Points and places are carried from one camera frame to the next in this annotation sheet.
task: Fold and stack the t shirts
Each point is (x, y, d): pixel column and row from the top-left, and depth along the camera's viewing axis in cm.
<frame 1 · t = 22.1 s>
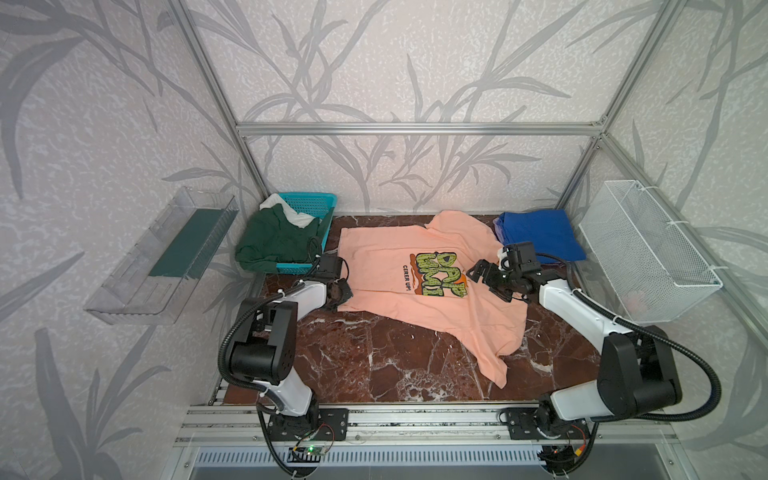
left hand: (346, 284, 97), fingers closed
right hand: (477, 270, 90), fingers open
pink graphic t-shirt: (418, 277, 104), on the table
teal plastic laundry basket: (314, 205, 118), point 7 cm above the table
dark green t-shirt: (267, 238, 105), point 8 cm above the table
white t-shirt: (299, 219, 122), on the table
blue folded t-shirt: (552, 232, 112), point 5 cm above the table
purple folded t-shirt: (498, 229, 118), on the table

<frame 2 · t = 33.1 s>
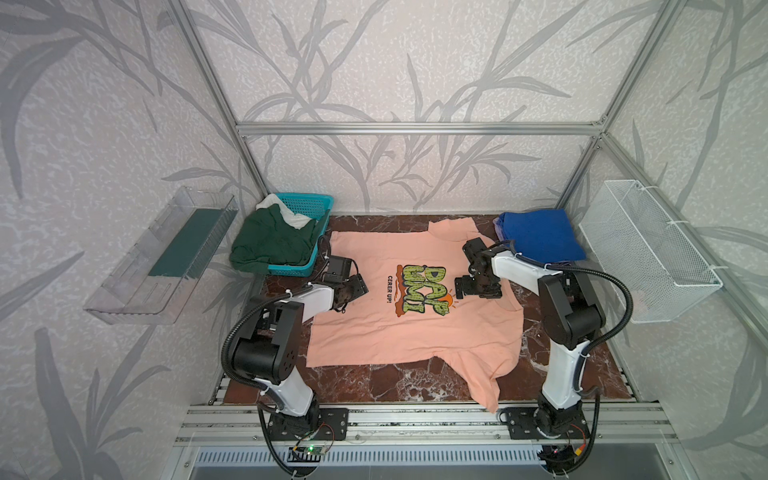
left hand: (361, 280, 98), fingers open
right hand: (471, 288, 99), fingers open
pink graphic t-shirt: (411, 310, 96), on the table
the other named things where they were.

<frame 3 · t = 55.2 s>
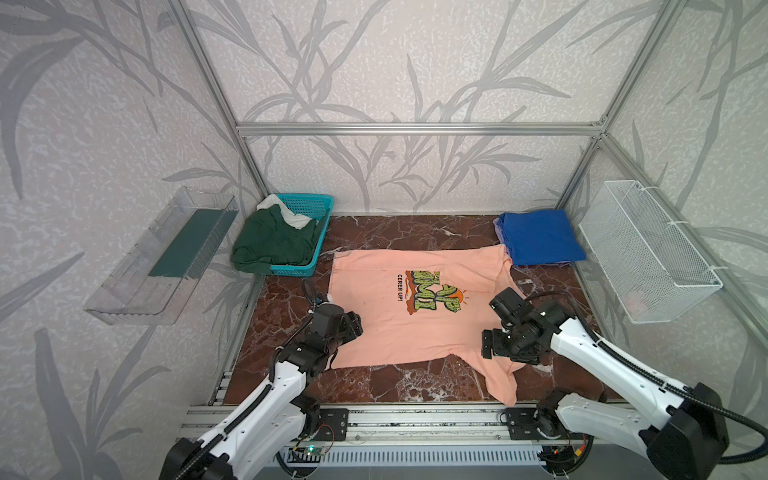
left hand: (357, 312, 85), fingers open
right hand: (493, 344, 79), fingers open
pink graphic t-shirt: (417, 304, 98), on the table
the other named things where they were.

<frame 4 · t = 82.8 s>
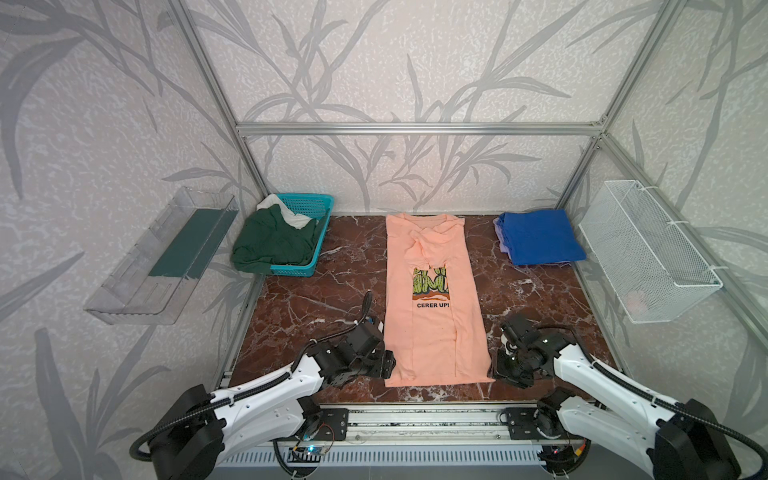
left hand: (390, 355, 81), fingers open
right hand: (491, 366, 82), fingers open
pink graphic t-shirt: (436, 320, 93), on the table
the other named things where they were.

